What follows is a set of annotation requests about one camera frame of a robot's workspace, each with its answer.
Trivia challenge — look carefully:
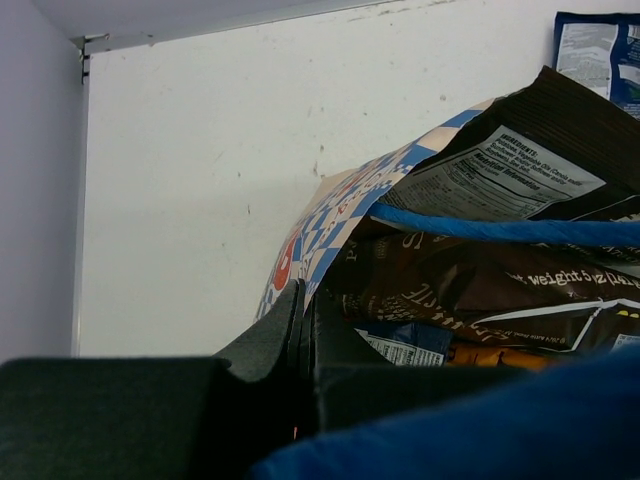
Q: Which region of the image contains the checkered blue paper bag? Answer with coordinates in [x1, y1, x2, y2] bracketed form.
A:
[254, 94, 640, 480]

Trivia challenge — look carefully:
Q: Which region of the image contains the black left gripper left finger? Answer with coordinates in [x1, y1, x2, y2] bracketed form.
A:
[1, 283, 300, 479]

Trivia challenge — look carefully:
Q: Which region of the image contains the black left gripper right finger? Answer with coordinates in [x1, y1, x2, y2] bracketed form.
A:
[308, 293, 530, 434]

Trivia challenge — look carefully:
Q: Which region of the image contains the blue white snack packet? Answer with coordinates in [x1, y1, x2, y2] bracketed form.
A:
[552, 12, 639, 119]

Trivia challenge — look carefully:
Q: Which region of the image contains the dark brown kettle chips bag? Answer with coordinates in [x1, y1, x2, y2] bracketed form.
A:
[380, 67, 639, 222]

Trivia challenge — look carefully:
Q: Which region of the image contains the orange snack packet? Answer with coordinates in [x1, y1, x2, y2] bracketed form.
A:
[447, 342, 554, 371]

